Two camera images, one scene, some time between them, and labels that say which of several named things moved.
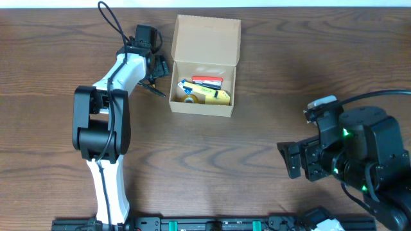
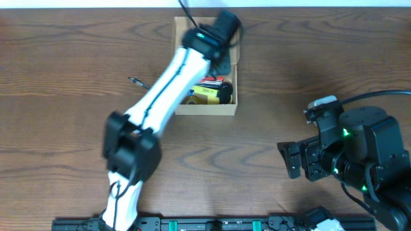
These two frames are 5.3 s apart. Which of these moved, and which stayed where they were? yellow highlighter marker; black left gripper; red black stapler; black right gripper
Moved: black left gripper
Stayed: red black stapler; yellow highlighter marker; black right gripper
